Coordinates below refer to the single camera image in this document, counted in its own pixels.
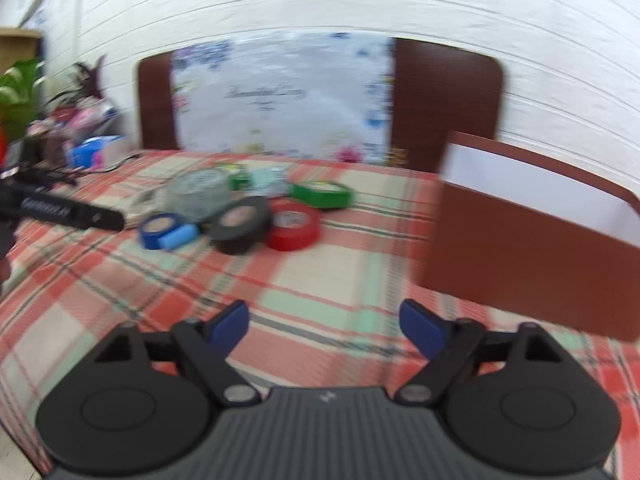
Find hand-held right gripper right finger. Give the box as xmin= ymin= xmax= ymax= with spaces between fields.
xmin=396 ymin=298 xmax=569 ymax=407

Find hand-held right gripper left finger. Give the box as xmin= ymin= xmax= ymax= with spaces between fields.
xmin=94 ymin=300 xmax=262 ymax=409

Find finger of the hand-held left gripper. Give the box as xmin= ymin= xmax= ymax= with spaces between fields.
xmin=0 ymin=166 xmax=81 ymax=187
xmin=0 ymin=180 xmax=126 ymax=234

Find black tape roll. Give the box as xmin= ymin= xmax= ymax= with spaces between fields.
xmin=210 ymin=195 xmax=274 ymax=256

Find blue tape roll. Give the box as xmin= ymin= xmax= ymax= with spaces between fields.
xmin=139 ymin=212 xmax=186 ymax=250

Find light blue small roll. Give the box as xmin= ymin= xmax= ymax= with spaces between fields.
xmin=159 ymin=224 xmax=197 ymax=250

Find red tape roll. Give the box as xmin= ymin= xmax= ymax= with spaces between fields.
xmin=265 ymin=199 xmax=321 ymax=252

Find brown storage box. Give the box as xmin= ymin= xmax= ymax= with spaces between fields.
xmin=415 ymin=130 xmax=640 ymax=343

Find grey glitter tape roll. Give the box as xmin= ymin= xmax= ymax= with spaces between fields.
xmin=165 ymin=170 xmax=232 ymax=224

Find small green tape roll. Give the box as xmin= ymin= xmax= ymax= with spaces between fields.
xmin=217 ymin=162 xmax=251 ymax=191

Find clear teal packet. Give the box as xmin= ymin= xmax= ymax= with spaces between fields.
xmin=250 ymin=165 xmax=291 ymax=196

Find dark brown container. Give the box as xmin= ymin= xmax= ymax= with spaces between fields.
xmin=20 ymin=135 xmax=67 ymax=172

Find blue tissue box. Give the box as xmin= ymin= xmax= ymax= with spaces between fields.
xmin=70 ymin=135 xmax=129 ymax=170

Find pink wrapped packages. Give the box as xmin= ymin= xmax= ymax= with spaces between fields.
xmin=30 ymin=96 xmax=122 ymax=137

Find green leafy plant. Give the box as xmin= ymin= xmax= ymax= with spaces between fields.
xmin=0 ymin=57 xmax=46 ymax=142

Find plaid bed sheet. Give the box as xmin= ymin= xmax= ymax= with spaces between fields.
xmin=0 ymin=150 xmax=640 ymax=480

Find dark red plant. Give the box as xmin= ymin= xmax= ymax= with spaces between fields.
xmin=47 ymin=55 xmax=108 ymax=107

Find wooden shelf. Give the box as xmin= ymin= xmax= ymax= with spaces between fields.
xmin=0 ymin=27 xmax=43 ymax=74

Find floral printed white sheet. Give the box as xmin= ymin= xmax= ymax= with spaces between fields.
xmin=170 ymin=30 xmax=396 ymax=163

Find brown wooden headboard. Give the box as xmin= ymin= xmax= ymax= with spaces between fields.
xmin=137 ymin=37 xmax=505 ymax=173

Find black cable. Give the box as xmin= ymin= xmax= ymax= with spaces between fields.
xmin=75 ymin=151 xmax=142 ymax=175

